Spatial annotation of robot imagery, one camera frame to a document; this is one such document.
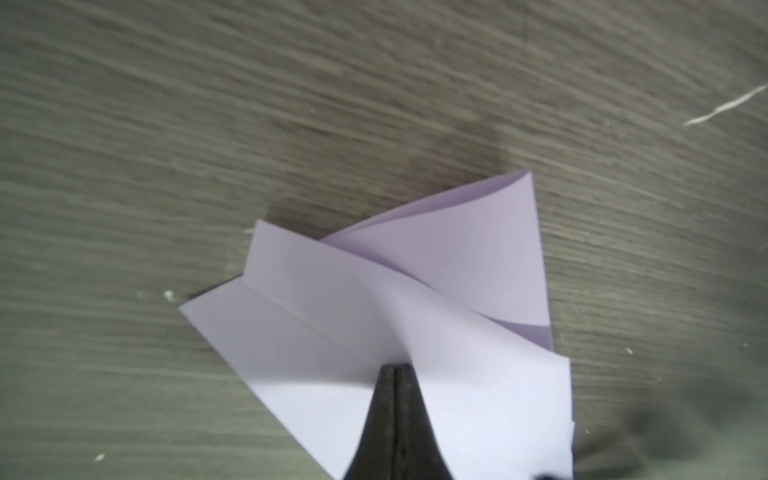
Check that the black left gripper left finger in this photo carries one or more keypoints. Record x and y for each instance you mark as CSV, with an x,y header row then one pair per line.
x,y
375,457

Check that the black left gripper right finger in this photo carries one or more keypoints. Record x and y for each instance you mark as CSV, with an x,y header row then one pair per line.
x,y
417,455

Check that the lilac square paper sheet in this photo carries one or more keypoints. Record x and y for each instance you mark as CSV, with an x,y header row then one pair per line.
x,y
453,284

